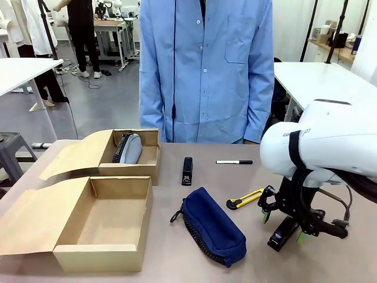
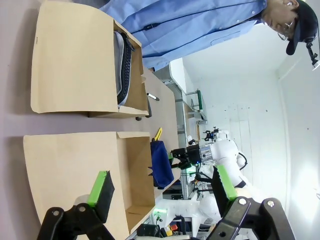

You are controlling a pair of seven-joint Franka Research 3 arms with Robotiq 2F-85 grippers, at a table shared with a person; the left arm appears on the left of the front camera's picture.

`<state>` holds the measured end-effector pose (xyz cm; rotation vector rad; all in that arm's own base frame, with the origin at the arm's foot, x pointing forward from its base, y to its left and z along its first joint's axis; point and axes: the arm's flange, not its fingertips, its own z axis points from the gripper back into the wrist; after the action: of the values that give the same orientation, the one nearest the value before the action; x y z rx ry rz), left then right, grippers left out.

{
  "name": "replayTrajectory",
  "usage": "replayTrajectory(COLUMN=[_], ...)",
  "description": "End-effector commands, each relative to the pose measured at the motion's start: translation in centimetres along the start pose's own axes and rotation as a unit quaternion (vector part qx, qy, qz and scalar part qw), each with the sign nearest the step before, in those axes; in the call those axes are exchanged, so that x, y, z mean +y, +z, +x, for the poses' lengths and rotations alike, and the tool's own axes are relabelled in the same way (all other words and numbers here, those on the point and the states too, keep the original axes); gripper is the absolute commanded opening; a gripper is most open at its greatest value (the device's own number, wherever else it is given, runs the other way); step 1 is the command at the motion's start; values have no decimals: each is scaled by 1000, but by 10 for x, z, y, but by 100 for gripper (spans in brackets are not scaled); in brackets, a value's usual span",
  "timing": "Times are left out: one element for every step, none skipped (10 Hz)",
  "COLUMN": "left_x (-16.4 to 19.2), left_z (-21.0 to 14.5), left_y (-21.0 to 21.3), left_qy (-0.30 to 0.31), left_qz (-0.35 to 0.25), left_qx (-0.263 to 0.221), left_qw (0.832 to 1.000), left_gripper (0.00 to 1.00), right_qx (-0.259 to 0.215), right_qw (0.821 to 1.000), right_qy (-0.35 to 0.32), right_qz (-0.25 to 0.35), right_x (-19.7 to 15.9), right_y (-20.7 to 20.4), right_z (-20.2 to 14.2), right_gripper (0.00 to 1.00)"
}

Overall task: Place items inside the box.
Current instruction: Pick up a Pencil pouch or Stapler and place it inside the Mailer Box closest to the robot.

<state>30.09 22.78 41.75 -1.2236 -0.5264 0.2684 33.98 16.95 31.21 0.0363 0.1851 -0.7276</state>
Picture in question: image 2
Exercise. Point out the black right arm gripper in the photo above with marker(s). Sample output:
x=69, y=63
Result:
x=193, y=154

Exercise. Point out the black green-padded left gripper finger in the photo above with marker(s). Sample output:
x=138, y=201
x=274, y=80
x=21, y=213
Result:
x=100, y=190

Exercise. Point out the dark blue shoe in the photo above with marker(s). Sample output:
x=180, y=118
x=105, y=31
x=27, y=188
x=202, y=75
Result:
x=161, y=165

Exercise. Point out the cardboard box with keyboard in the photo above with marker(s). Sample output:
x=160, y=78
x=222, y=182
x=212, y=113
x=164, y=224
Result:
x=75, y=62

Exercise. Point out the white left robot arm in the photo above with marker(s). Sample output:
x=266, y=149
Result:
x=190, y=210

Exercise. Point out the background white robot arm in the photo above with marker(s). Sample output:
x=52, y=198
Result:
x=218, y=134

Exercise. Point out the cardboard box with open lid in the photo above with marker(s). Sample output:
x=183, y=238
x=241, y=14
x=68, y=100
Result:
x=75, y=162

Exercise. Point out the emergency stop button box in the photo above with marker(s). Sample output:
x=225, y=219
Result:
x=172, y=228

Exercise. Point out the yellow utility knife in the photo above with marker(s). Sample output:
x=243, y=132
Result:
x=158, y=134

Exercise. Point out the black power device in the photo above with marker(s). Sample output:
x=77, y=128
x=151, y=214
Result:
x=147, y=229

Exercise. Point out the green-framed metal cart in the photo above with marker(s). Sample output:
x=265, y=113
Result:
x=200, y=102

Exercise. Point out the white marker pen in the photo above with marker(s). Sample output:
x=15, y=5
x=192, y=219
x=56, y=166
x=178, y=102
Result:
x=153, y=96

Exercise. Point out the grey black shoe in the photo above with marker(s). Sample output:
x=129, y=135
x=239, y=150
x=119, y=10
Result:
x=125, y=70

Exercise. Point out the person torso blue shirt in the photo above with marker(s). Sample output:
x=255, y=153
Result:
x=187, y=27

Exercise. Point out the person head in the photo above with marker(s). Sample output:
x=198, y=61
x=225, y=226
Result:
x=280, y=15

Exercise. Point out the dark navy cap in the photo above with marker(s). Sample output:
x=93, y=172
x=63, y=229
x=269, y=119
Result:
x=303, y=22

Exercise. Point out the head-mounted camera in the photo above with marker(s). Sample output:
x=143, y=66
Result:
x=313, y=57

